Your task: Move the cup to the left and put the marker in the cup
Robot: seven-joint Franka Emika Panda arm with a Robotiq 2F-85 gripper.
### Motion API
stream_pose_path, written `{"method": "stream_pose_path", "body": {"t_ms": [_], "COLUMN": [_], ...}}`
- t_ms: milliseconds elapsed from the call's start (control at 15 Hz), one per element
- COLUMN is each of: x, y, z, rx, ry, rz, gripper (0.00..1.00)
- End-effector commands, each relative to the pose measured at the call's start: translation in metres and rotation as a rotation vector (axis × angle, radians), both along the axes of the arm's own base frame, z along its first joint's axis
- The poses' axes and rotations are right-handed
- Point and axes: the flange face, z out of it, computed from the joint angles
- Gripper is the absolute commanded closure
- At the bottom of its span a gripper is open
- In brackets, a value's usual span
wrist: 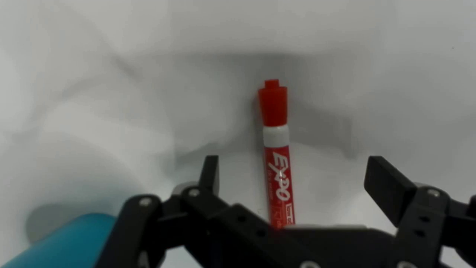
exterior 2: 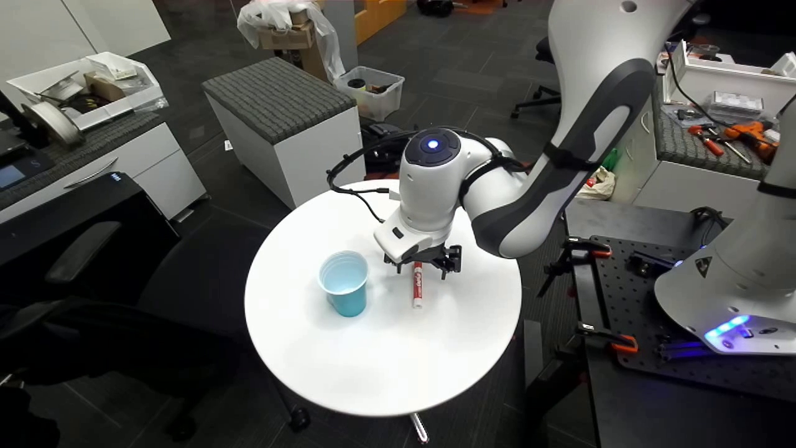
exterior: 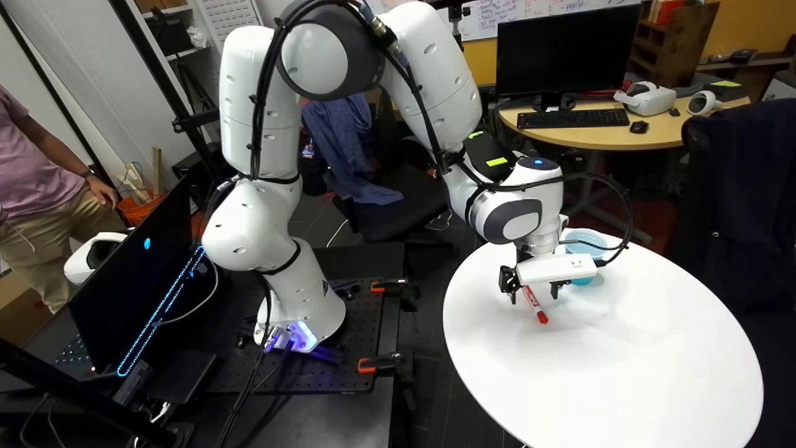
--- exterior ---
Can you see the black tripod leg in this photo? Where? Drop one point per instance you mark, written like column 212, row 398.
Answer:
column 51, row 376

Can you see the black office chair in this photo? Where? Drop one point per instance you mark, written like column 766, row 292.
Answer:
column 388, row 206

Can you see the black keyboard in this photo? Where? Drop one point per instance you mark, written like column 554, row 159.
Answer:
column 572, row 118

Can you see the person left hand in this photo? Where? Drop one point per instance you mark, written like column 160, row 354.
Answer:
column 105, row 191

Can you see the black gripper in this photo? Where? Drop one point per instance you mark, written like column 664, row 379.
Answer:
column 508, row 276

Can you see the yellow round desk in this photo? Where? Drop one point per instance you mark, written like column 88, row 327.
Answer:
column 612, row 138

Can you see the person in pink shirt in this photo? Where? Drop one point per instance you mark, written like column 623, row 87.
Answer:
column 32, row 189

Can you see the red Expo marker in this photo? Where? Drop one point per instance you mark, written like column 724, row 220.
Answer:
column 537, row 310

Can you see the black computer mouse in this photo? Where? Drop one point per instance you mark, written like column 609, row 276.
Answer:
column 638, row 128

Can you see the whiteboard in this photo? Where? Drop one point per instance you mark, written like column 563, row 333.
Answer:
column 537, row 10

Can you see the orange black clamp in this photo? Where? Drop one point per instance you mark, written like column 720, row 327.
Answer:
column 375, row 363
column 388, row 286

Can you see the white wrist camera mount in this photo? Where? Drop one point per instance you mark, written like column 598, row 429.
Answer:
column 561, row 269

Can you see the blue cloth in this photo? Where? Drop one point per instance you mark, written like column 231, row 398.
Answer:
column 343, row 152

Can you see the black box with blue light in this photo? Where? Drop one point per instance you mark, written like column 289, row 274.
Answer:
column 133, row 288

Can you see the wooden shelf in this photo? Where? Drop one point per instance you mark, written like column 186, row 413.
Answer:
column 675, row 40

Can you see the black camera on stand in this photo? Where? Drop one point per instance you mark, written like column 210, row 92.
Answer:
column 455, row 13

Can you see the white VR headset black visor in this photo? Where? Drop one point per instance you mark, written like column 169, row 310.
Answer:
column 88, row 261

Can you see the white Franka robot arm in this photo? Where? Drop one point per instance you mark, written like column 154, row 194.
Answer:
column 248, row 215

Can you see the black computer monitor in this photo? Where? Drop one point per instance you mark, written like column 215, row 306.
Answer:
column 568, row 53

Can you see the blue plastic cup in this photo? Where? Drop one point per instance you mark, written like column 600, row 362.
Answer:
column 587, row 249

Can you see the black jacket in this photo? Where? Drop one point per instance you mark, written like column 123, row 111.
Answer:
column 736, row 200

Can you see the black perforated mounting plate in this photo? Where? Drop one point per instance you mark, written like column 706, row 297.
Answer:
column 330, row 389

